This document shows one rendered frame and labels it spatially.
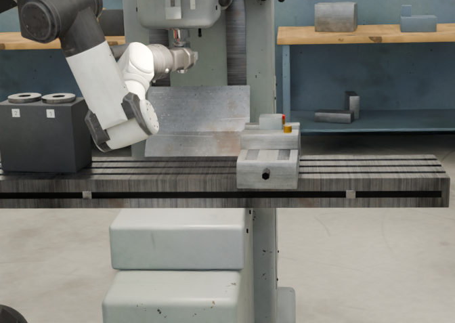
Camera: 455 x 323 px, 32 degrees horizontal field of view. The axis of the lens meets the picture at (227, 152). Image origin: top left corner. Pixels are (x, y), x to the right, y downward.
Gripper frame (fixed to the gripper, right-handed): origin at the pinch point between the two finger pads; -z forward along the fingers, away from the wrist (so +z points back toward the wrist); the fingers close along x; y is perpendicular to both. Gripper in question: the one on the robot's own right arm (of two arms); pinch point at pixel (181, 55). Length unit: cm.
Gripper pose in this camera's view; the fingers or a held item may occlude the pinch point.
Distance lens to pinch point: 214.4
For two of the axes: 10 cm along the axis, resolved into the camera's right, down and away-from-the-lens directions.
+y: 0.2, 9.7, 2.4
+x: -8.7, -1.0, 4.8
